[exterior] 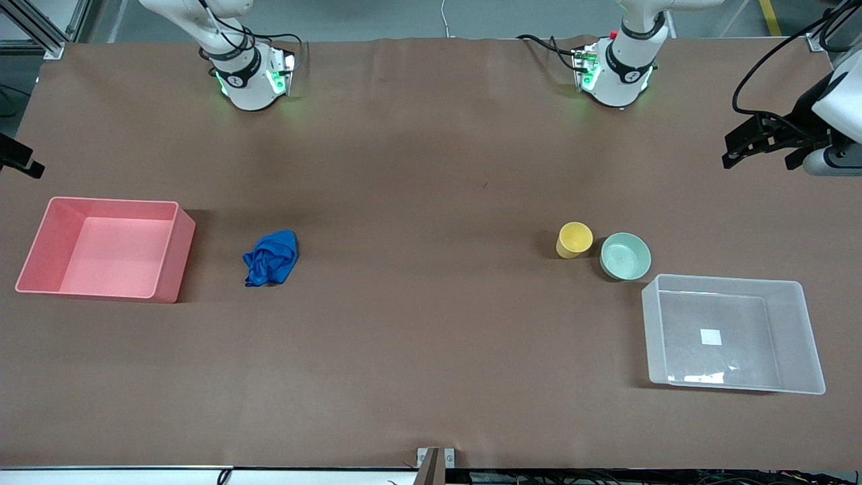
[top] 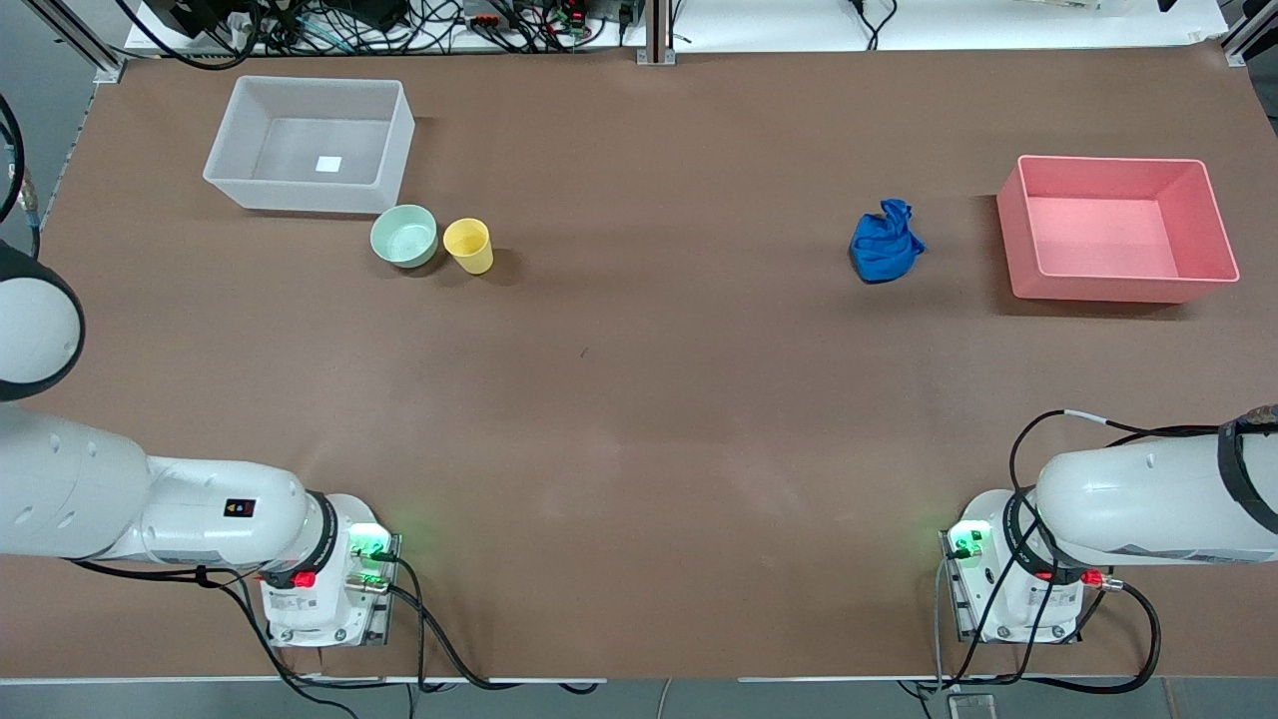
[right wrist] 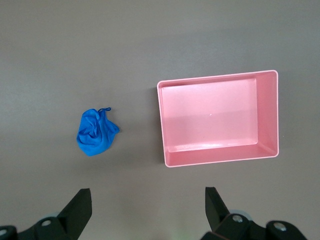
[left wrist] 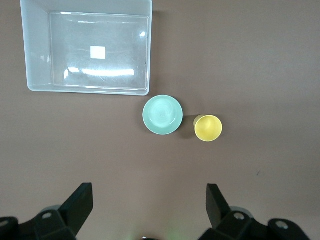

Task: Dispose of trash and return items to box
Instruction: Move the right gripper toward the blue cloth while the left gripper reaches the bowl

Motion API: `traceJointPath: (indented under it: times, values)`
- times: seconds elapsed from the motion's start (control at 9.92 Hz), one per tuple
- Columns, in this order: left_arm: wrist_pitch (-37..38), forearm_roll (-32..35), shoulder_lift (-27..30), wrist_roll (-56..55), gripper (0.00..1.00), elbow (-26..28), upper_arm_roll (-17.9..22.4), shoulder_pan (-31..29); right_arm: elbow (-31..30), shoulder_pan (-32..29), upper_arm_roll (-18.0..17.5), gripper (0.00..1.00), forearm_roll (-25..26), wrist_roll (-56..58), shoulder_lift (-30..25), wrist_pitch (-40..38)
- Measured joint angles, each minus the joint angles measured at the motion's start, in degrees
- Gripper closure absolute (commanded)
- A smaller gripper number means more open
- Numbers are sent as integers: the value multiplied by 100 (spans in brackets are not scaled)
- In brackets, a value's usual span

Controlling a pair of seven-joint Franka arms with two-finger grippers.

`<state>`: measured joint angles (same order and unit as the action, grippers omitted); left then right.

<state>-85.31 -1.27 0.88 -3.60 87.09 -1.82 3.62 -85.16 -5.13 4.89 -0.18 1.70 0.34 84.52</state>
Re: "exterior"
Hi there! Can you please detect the mint green bowl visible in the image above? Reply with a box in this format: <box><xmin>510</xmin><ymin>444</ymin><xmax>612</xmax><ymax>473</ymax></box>
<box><xmin>599</xmin><ymin>232</ymin><xmax>653</xmax><ymax>282</ymax></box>

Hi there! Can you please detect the yellow plastic cup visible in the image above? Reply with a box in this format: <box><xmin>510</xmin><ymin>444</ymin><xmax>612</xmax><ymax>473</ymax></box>
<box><xmin>556</xmin><ymin>222</ymin><xmax>594</xmax><ymax>259</ymax></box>

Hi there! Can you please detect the blue microfibre cloth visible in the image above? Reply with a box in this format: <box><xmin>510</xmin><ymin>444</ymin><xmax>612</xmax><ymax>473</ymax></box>
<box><xmin>243</xmin><ymin>230</ymin><xmax>299</xmax><ymax>288</ymax></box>

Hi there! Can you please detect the pink plastic box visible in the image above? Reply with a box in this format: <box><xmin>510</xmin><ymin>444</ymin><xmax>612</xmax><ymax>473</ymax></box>
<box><xmin>15</xmin><ymin>197</ymin><xmax>197</xmax><ymax>304</ymax></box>

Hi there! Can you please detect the clear plastic box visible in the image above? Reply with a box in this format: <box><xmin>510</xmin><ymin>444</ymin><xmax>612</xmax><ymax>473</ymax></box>
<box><xmin>641</xmin><ymin>273</ymin><xmax>826</xmax><ymax>395</ymax></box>

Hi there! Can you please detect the brown table cover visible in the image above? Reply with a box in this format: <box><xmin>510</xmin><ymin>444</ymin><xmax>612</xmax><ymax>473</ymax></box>
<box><xmin>0</xmin><ymin>37</ymin><xmax>862</xmax><ymax>470</ymax></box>

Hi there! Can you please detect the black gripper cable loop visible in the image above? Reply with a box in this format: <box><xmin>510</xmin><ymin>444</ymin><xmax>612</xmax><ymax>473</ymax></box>
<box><xmin>732</xmin><ymin>10</ymin><xmax>846</xmax><ymax>121</ymax></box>

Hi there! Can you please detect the aluminium corner bracket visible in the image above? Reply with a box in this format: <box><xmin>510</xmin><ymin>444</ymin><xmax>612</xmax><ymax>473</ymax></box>
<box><xmin>805</xmin><ymin>30</ymin><xmax>842</xmax><ymax>55</ymax></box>

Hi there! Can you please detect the aluminium frame profile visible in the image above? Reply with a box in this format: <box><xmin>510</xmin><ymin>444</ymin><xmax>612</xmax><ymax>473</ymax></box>
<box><xmin>0</xmin><ymin>0</ymin><xmax>92</xmax><ymax>60</ymax></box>

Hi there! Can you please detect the black left arm base cable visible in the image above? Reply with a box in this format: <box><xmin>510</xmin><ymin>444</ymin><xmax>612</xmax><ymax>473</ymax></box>
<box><xmin>516</xmin><ymin>34</ymin><xmax>585</xmax><ymax>73</ymax></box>

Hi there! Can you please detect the black arm base cable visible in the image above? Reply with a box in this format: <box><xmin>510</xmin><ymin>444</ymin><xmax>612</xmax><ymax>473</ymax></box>
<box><xmin>516</xmin><ymin>34</ymin><xmax>585</xmax><ymax>73</ymax></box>
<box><xmin>242</xmin><ymin>27</ymin><xmax>310</xmax><ymax>68</ymax></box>

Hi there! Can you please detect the black right arm base cable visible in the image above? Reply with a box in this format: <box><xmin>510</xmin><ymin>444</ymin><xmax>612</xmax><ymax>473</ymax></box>
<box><xmin>242</xmin><ymin>27</ymin><xmax>310</xmax><ymax>68</ymax></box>

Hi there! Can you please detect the grey metal table bracket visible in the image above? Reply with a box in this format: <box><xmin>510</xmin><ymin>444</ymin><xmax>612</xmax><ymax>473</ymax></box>
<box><xmin>416</xmin><ymin>447</ymin><xmax>457</xmax><ymax>485</ymax></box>

